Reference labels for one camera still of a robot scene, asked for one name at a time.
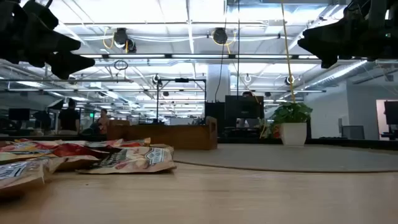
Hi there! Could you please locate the wooden compartment tea box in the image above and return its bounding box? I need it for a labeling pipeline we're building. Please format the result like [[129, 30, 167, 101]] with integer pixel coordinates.
[[107, 116, 218, 151]]

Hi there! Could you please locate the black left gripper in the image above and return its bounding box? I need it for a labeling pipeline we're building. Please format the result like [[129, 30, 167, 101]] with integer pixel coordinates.
[[12, 0, 96, 81]]

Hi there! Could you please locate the yellow hanging cable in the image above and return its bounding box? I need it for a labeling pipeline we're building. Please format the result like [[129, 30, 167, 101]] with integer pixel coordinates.
[[280, 0, 297, 104]]

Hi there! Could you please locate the red tea packet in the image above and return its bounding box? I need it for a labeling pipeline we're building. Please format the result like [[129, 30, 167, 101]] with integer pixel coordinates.
[[118, 138, 152, 148], [51, 142, 110, 159]]

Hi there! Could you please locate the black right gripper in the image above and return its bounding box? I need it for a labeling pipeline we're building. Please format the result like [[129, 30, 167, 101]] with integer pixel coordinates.
[[297, 0, 386, 68]]

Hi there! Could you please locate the black softbox light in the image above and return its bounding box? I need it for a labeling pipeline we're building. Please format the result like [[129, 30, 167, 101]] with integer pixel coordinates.
[[46, 98, 65, 111]]

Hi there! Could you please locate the round grey mat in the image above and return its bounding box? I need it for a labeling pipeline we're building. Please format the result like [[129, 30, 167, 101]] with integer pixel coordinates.
[[173, 143, 398, 174]]

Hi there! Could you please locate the grey chair back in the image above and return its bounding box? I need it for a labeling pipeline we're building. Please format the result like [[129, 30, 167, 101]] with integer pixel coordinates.
[[341, 125, 366, 140]]

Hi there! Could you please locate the black hanging cable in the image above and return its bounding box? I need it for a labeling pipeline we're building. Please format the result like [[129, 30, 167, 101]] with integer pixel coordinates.
[[214, 0, 227, 103]]

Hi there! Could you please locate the black equipment cabinet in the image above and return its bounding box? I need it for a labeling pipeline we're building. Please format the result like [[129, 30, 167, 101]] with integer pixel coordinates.
[[204, 101, 226, 127]]

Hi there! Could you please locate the black computer monitor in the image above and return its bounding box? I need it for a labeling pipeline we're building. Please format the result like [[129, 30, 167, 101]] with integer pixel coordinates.
[[384, 100, 398, 125], [8, 108, 31, 121], [224, 95, 264, 119]]

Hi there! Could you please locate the green plant in white pot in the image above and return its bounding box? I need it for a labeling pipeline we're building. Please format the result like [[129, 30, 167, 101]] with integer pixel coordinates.
[[269, 101, 313, 147]]

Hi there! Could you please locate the person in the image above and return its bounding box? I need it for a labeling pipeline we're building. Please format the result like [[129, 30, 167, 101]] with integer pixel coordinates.
[[95, 108, 110, 135], [236, 91, 261, 128], [58, 98, 81, 135]]

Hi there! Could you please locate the black ceiling cable reel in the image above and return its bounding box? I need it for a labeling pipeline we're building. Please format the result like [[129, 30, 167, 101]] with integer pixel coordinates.
[[112, 27, 137, 54], [212, 27, 229, 45]]

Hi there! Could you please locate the black aluminium table frame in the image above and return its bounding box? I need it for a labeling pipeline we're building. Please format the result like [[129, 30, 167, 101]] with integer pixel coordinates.
[[0, 133, 398, 151]]

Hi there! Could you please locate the black gantry frame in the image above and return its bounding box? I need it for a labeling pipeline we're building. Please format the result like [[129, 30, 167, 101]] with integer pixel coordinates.
[[156, 77, 208, 124]]

